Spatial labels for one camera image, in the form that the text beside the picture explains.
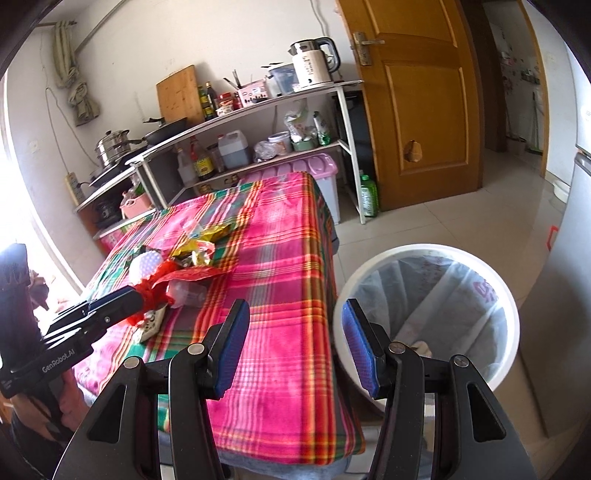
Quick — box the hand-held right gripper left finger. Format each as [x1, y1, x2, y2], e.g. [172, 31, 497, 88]
[53, 299, 251, 480]

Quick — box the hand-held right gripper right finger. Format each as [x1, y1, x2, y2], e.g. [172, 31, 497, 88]
[342, 298, 539, 480]

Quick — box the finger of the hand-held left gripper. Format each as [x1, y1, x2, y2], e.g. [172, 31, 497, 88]
[58, 285, 145, 319]
[44, 302, 145, 344]

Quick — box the red plastic bag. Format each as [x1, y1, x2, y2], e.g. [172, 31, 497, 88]
[131, 263, 227, 326]

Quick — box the clear plastic bin liner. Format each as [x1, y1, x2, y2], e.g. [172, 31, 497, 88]
[344, 254, 509, 384]

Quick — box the yellow snack packet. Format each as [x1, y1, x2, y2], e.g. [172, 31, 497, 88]
[171, 224, 234, 259]

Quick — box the white round trash bin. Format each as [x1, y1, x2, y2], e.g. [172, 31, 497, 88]
[332, 244, 522, 411]

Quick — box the white dotted wrapper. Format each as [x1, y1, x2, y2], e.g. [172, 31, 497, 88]
[128, 249, 163, 284]

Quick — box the small white printed carton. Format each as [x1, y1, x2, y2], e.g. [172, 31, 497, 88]
[139, 307, 167, 343]

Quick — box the red printed carton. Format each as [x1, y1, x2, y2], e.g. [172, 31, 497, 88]
[95, 217, 158, 254]

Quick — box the plaid tablecloth table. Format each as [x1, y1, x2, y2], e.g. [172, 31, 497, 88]
[74, 172, 366, 467]

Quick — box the clear plastic cup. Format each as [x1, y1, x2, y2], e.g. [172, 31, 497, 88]
[166, 279, 208, 309]

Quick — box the dark brown cloth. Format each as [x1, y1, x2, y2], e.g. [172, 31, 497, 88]
[28, 270, 51, 311]

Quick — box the crumpled foil wrapper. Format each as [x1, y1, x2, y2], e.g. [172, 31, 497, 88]
[173, 240, 217, 268]

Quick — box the pink plastic basket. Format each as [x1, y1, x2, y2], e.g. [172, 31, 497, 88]
[120, 190, 154, 220]

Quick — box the low white shelf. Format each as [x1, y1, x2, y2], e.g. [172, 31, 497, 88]
[74, 164, 155, 241]

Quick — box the black induction cooker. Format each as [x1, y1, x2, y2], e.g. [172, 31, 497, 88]
[89, 159, 139, 188]

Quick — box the clear plastic bottle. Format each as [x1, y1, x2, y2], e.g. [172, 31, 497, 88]
[175, 148, 197, 186]

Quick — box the steel steamer pot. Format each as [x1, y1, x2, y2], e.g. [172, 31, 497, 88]
[95, 129, 132, 168]

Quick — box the green plastic bottle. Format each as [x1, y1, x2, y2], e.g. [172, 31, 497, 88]
[359, 171, 380, 217]

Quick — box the yellow label oil bottle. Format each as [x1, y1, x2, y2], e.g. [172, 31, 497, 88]
[189, 137, 215, 182]

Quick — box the black frying pan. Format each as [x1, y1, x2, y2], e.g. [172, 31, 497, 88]
[124, 116, 190, 145]

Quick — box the white jerry can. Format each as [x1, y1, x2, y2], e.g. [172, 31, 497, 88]
[217, 130, 252, 171]

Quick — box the pink lidded storage box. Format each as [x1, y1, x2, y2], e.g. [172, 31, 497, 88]
[240, 154, 342, 225]

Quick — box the wooden cutting board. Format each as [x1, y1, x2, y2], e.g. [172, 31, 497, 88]
[156, 65, 204, 125]

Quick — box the white lidded tub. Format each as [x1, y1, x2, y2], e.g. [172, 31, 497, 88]
[268, 131, 293, 155]

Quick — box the grey refrigerator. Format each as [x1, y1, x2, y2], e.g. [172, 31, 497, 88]
[536, 106, 591, 439]

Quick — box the green white pouch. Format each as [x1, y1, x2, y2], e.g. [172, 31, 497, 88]
[313, 112, 332, 146]

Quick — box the white metal shelf rack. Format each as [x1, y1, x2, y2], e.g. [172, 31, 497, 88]
[126, 79, 370, 225]

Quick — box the white green food bag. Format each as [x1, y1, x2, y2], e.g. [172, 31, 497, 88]
[283, 99, 309, 143]

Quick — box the hanging beige cloth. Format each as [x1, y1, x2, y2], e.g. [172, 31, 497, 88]
[52, 21, 101, 126]

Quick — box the wooden door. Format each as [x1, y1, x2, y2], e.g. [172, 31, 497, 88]
[335, 0, 485, 212]

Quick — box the pink utensil holder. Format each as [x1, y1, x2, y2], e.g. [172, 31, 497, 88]
[238, 78, 271, 108]

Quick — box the white basin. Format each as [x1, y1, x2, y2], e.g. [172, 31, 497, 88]
[549, 178, 573, 203]

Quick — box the clear water pitcher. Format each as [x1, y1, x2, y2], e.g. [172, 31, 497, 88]
[267, 63, 298, 97]

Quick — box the white electric kettle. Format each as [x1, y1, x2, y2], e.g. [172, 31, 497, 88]
[289, 37, 341, 90]

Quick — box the brass door handle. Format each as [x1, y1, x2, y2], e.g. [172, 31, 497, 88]
[352, 31, 385, 66]

